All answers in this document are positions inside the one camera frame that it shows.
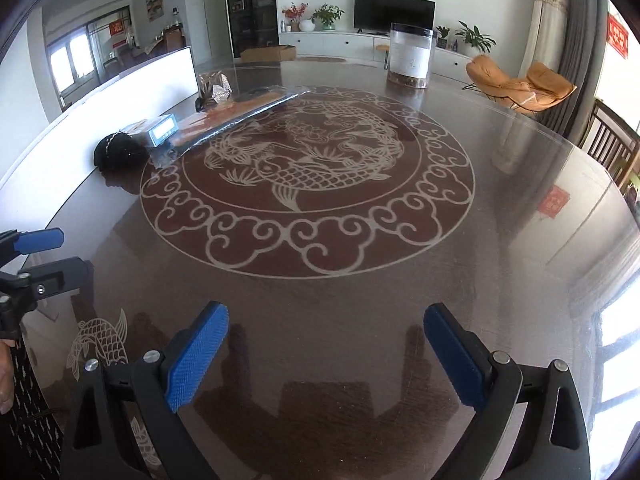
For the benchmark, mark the wall painting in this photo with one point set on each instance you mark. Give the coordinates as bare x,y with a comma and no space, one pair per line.
154,2

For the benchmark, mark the wooden chair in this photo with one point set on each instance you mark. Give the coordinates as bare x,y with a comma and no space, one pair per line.
612,145

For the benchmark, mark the grey curtain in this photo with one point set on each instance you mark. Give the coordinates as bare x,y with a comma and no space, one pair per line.
580,45

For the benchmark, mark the clear jar with black lid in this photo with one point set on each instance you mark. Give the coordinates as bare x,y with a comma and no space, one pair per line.
410,60

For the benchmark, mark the orange lounge chair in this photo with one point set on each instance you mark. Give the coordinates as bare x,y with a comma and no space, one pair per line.
505,85

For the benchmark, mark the person's black patterned clothing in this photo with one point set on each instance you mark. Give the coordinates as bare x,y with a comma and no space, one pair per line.
35,425

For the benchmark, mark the bushy green potted plant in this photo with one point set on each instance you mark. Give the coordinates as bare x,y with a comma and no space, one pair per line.
327,15

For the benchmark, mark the white round vase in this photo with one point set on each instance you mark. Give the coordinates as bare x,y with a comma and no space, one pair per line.
306,25

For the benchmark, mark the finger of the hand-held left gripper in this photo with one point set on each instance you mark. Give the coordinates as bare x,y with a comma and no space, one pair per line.
60,275
40,240

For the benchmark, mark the white television cabinet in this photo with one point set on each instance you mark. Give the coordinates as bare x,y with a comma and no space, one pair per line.
330,42

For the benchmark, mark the white partition board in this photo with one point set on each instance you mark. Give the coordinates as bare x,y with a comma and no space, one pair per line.
125,95

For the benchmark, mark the red paper sign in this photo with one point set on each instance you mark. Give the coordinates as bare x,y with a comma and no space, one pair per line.
117,27

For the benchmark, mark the red window decoration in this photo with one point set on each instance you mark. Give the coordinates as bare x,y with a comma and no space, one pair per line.
617,35

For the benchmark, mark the white door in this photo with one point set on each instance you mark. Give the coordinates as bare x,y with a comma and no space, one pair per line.
212,15

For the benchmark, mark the dark wooden desktop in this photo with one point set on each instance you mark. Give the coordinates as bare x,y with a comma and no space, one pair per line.
350,310

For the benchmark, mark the large leafy potted plant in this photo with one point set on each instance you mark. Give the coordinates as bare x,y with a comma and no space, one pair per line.
475,37

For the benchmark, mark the orange flat plastic packet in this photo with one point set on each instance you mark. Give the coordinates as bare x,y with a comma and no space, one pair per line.
225,120

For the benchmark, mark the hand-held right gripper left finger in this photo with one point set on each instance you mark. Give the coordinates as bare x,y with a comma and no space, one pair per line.
197,355

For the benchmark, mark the black television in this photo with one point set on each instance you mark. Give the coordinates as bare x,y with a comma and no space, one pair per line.
394,10

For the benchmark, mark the white and blue box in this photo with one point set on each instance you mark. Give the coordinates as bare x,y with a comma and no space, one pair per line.
165,132

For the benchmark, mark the red flower bouquet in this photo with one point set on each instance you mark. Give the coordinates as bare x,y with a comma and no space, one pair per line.
294,12

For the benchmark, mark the person's left hand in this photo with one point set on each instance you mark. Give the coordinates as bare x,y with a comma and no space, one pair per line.
5,380

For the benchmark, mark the black velvet pearl hair band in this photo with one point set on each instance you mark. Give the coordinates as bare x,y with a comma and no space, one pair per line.
117,155

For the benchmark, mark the cardboard box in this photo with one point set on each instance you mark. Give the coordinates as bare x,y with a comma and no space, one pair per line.
267,53

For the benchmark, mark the small potted plant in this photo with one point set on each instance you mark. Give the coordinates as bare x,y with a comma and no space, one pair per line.
443,35

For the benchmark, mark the translucent brown hair claw clip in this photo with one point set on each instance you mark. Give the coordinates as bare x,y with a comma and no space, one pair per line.
207,84

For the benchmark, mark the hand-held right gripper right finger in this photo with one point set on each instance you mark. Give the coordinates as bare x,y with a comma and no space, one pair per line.
455,355

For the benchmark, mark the glass display cabinet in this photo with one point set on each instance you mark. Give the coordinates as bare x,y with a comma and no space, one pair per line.
250,5

